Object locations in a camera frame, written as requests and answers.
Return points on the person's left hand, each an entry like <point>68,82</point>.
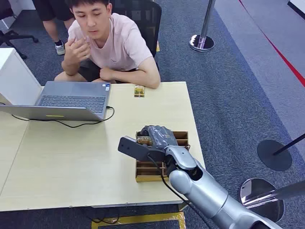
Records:
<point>106,74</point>

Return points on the person's right hand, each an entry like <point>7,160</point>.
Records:
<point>76,50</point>

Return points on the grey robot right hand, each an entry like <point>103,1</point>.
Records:
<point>162,136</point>

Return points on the gold printed card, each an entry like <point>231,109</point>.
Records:
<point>144,141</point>

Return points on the person's left forearm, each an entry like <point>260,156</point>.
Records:
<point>140,77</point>

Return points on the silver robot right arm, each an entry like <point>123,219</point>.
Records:
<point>205,189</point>

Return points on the person's right forearm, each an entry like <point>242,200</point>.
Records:
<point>68,68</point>

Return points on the seated person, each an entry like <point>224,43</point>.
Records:
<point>119,44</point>

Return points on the wooden slotted card holder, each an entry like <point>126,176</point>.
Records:
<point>152,172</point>

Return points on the small yellow green card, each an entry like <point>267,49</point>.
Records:
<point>139,91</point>

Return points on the standing person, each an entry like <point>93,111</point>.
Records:
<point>52,15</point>

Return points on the grey open laptop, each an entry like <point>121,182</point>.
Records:
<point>71,98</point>

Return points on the black mesh office chair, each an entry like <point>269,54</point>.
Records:
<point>145,22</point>

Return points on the white cabinet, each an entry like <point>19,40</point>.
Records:
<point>16,75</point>

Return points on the yellow floor tape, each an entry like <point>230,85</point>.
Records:
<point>142,218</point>

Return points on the black wheeled chair base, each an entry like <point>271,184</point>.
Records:
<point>11,36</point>

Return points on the upright chrome stanchion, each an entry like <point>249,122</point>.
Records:
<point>202,39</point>

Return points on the black stanchion base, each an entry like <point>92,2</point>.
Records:
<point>271,158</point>

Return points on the chrome stanchion base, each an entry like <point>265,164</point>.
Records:
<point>262,211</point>

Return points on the grey stanchion pole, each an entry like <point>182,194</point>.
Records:
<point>281,192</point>

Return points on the black stanchion pole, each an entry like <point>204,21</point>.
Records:
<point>289,144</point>

